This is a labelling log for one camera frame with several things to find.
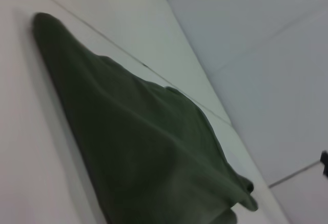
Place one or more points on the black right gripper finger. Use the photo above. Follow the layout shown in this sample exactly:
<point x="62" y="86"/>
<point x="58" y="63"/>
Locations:
<point x="325" y="162"/>

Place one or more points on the dark green t-shirt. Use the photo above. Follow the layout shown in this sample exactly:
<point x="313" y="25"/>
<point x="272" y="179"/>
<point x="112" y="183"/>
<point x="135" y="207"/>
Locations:
<point x="128" y="131"/>

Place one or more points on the silver wall panel strip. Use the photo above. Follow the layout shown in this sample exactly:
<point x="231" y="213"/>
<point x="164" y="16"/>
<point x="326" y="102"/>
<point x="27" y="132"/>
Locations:
<point x="294" y="174"/>

